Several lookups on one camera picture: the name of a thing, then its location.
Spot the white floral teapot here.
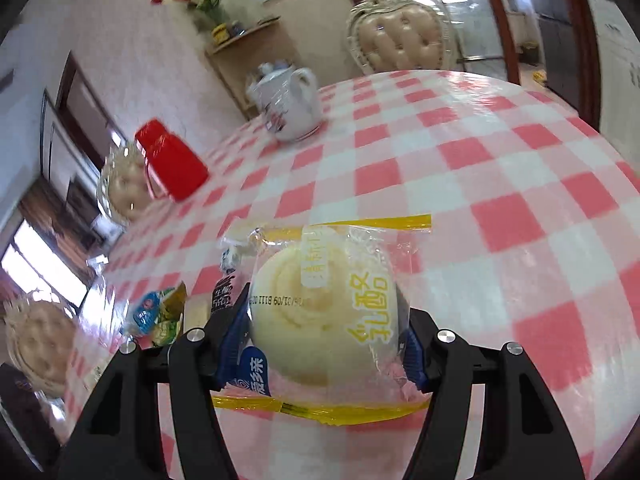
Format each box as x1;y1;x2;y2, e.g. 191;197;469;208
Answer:
246;61;323;143

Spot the brown wooden door frame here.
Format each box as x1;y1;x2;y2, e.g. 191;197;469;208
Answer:
475;0;603;133

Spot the beige tufted ornate chair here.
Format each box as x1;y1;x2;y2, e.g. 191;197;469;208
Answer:
346;0;453;75
2;300;78;398
96;142;153;228

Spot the brown curtain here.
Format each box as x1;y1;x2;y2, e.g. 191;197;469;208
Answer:
20;180;101;281

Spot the glass sliding door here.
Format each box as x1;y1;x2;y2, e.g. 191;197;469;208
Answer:
440;0;506;68

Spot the red thermos jug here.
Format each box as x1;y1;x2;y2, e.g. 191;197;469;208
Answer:
134;119;210;203

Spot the green candy bag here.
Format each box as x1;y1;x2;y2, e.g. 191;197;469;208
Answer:
122;282;188;348

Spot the round bread yellow-edged packet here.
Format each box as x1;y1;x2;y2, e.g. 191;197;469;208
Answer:
212;214;433;427

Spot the small white snack packet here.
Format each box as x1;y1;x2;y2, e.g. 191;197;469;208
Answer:
220;242;246;276

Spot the wooden corner shelf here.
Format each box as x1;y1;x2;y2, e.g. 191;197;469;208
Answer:
204;16;301;121

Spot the small black snack packet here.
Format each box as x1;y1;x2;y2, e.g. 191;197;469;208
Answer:
210;272;251;318

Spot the dark grey cabinet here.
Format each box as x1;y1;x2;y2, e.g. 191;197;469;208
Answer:
537;10;583;98

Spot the pink checked tablecloth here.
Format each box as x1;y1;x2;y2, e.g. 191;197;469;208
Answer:
65;69;640;480

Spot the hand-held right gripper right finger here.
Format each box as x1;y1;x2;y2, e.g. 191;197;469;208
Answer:
400;307;586;480

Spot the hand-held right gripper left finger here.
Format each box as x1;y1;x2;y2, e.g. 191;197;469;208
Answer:
57;282;251;480

